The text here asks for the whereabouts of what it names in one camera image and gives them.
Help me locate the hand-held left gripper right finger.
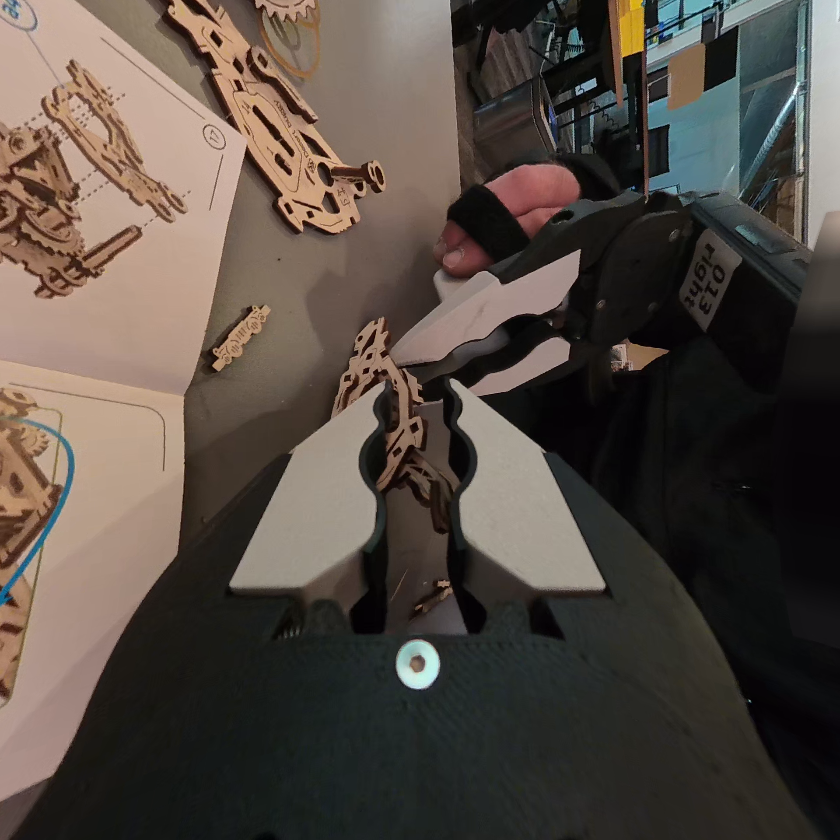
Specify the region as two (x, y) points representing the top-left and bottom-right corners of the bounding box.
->
(444, 378), (607, 634)

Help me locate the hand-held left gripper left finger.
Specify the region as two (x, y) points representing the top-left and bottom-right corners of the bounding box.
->
(228, 382), (393, 634)

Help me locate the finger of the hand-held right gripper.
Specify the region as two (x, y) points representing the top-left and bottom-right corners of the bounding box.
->
(390, 251), (583, 368)
(417, 331), (572, 398)

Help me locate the partly built wooden model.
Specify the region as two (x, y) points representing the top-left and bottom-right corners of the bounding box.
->
(331, 318), (460, 536)

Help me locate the wooden model side plate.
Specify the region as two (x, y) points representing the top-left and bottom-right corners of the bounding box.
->
(161, 0), (388, 234)

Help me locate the person's right hand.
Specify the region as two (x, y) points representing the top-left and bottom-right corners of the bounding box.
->
(433, 164), (583, 277)

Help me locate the brown cardboard panel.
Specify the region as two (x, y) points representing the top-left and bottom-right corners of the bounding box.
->
(668, 42), (707, 109)

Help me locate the small wooden track strip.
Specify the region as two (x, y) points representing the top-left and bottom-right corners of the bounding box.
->
(211, 305), (271, 374)

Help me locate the grey metal bin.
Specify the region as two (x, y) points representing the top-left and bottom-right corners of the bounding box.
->
(472, 79), (560, 157)

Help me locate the open instruction booklet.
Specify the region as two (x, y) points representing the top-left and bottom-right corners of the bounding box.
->
(0, 0), (247, 765)

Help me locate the yellow rubber band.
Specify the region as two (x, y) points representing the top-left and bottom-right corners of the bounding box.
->
(259, 10), (322, 80)

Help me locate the wooden gear assembly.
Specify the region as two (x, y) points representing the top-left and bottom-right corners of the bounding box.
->
(256, 0), (319, 24)

